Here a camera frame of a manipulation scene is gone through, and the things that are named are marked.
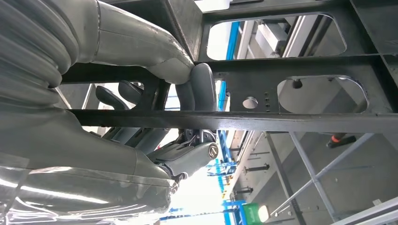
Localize grey ceiling truss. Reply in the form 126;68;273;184
270;133;375;218

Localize green lit sign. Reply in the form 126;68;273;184
242;203;269;224

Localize pale ceiling rail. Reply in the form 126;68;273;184
332;197;398;225

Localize black orange ceiling fixture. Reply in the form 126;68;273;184
326;133;357;149

